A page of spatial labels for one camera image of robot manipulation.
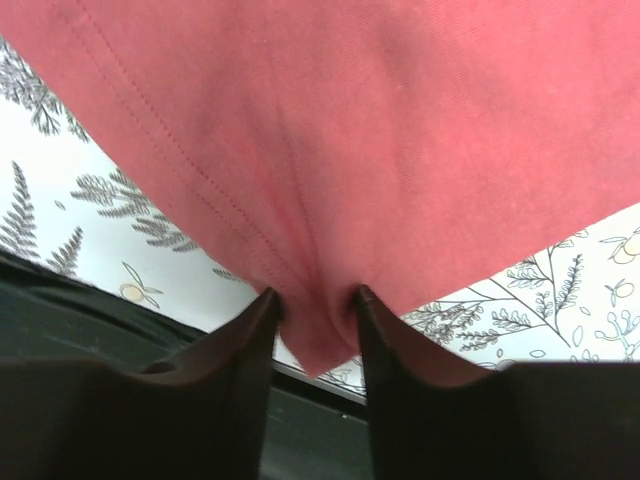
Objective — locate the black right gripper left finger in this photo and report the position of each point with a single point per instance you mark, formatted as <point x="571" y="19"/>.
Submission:
<point x="200" y="414"/>

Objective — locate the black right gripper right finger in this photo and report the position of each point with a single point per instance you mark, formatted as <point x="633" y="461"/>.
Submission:
<point x="435" y="415"/>

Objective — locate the dusty pink t shirt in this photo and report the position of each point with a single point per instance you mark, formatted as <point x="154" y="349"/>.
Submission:
<point x="416" y="147"/>

